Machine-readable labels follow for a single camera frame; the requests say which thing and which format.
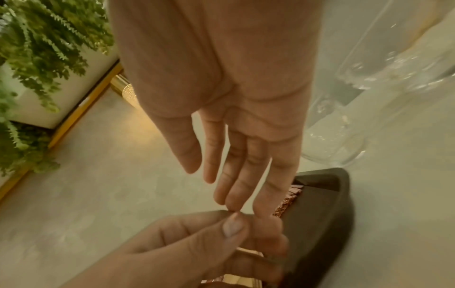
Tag person's left hand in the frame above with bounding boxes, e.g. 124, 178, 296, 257
58, 209, 291, 288

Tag clear glass cups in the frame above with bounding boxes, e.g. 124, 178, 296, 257
301, 0, 455, 167

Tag person's right hand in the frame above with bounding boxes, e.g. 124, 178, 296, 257
106, 0, 324, 219

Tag brown plastic tray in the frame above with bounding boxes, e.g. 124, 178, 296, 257
271, 167, 356, 288

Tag yellow wall trim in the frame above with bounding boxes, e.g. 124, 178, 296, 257
0, 62, 124, 201

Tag pink stir sticks bundle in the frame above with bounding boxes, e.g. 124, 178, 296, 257
271, 184, 306, 218

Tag glass wall lamp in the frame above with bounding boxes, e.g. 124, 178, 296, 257
109, 74, 138, 110

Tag hanging green plant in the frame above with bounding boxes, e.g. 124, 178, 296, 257
0, 0, 115, 177

